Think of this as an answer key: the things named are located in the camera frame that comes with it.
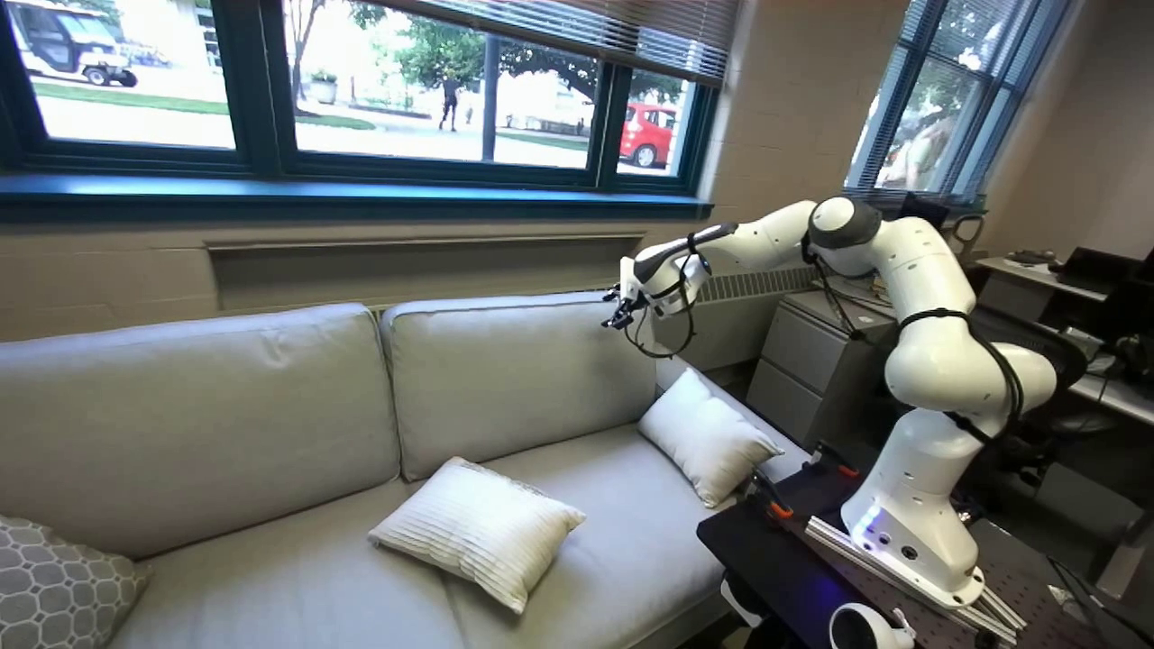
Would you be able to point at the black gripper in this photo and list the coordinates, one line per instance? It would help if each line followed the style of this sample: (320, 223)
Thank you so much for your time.
(642, 275)

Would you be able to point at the cream striped pillow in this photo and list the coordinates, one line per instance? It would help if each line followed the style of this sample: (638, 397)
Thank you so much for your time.
(480, 528)
(704, 436)

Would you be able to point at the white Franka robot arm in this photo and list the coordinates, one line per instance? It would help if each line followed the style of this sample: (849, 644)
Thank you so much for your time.
(938, 363)

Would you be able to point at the grey sofa back cushion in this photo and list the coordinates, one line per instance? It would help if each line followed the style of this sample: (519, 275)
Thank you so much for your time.
(180, 421)
(516, 373)

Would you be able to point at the red vehicle outside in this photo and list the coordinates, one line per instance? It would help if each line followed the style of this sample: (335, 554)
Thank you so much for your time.
(649, 130)

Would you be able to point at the grey filing cabinet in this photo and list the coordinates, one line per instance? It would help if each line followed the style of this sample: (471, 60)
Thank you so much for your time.
(817, 373)

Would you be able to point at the red black clamp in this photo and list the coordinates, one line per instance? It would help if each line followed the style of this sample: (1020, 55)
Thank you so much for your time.
(849, 472)
(774, 504)

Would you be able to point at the window blinds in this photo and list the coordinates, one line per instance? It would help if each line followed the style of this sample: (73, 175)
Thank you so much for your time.
(673, 36)

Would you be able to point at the black robot table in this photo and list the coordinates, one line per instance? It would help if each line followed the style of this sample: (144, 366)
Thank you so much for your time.
(770, 562)

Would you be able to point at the white VR controller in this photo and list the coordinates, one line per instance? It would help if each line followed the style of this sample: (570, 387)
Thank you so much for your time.
(858, 628)

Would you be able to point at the black office chair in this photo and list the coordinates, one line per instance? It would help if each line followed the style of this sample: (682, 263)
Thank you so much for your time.
(1066, 348)

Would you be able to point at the black laptop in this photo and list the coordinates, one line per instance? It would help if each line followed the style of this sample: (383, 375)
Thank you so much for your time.
(1093, 269)

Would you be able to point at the white office desk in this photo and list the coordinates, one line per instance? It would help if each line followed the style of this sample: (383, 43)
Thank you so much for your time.
(1124, 397)

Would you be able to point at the dark vehicle outside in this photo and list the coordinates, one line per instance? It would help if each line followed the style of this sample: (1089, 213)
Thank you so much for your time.
(58, 36)

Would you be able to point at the grey lattice pattern pillow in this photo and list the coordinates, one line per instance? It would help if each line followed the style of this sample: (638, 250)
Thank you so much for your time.
(48, 596)

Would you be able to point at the beige wall radiator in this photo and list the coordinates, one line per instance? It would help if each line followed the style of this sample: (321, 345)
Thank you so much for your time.
(732, 320)

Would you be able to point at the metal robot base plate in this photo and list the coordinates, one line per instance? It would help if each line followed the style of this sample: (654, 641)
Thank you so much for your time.
(868, 555)

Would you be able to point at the narrow blue frame window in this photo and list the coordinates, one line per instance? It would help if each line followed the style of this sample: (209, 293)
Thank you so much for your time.
(915, 60)

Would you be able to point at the wide teal frame window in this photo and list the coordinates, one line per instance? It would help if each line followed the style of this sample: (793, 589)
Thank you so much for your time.
(256, 83)

